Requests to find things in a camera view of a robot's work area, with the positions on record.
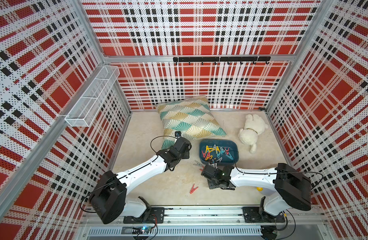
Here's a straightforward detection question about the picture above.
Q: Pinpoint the teal clothespin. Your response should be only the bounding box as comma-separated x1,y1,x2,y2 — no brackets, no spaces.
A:
225,154,234,161
217,147,226,158

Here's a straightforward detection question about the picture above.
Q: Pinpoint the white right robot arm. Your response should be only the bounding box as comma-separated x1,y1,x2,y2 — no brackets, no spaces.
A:
201,163,312,216

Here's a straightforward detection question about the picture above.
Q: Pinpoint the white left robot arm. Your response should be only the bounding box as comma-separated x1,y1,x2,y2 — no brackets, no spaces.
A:
88,137,192,224

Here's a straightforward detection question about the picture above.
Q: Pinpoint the teal plastic storage box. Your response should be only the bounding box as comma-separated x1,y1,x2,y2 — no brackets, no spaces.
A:
199,139,239,166

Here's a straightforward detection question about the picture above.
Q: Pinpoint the teal yellow patterned pillow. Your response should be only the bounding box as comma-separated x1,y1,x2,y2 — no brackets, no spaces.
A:
157,96,227,149

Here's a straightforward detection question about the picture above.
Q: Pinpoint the white plush teddy bear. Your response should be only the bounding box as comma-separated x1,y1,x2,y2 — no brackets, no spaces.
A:
238,114,269,154

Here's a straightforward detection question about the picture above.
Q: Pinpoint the green circuit board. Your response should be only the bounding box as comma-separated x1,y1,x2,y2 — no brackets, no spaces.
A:
132,226,150,235

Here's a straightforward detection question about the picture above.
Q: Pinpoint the metal base rail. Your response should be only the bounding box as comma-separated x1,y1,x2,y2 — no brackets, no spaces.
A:
81,205,293,238

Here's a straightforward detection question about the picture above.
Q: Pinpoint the white wire mesh shelf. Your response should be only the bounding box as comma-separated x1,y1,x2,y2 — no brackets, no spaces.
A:
65,66,119,128

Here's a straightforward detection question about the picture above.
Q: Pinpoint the black wall hook rail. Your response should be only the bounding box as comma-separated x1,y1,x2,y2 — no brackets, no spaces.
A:
173,56,271,64

